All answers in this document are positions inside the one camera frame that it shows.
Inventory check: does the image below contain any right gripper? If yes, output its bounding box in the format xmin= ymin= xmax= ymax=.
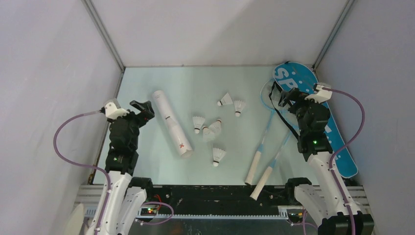
xmin=278 ymin=88 xmax=323 ymax=135

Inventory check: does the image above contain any white shuttlecock tube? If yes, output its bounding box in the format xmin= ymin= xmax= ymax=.
xmin=152 ymin=90 xmax=194 ymax=159

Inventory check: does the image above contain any white shuttlecock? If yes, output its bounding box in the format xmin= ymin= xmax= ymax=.
xmin=212 ymin=147 xmax=227 ymax=167
xmin=209 ymin=119 xmax=222 ymax=136
xmin=234 ymin=100 xmax=246 ymax=117
xmin=202 ymin=126 xmax=216 ymax=142
xmin=192 ymin=116 xmax=206 ymax=134
xmin=217 ymin=93 xmax=233 ymax=106

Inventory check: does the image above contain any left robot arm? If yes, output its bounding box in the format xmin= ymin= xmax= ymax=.
xmin=86 ymin=99 xmax=155 ymax=235

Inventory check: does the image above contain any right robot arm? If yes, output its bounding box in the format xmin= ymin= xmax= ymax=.
xmin=278 ymin=88 xmax=374 ymax=235

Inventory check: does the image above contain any blue badminton racket left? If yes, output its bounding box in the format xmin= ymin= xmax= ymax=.
xmin=244 ymin=79 xmax=276 ymax=186

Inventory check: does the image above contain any blue badminton racket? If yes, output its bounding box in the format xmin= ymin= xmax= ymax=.
xmin=250 ymin=130 xmax=292 ymax=200
xmin=244 ymin=79 xmax=276 ymax=186

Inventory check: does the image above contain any blue badminton racket right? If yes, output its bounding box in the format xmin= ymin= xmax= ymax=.
xmin=250 ymin=130 xmax=292 ymax=200

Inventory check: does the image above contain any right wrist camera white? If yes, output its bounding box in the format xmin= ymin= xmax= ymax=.
xmin=305 ymin=83 xmax=332 ymax=104

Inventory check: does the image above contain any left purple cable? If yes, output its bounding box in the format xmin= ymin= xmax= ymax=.
xmin=53 ymin=110 xmax=113 ymax=235

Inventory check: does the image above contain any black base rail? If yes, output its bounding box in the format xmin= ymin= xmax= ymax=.
xmin=138 ymin=185 xmax=303 ymax=219

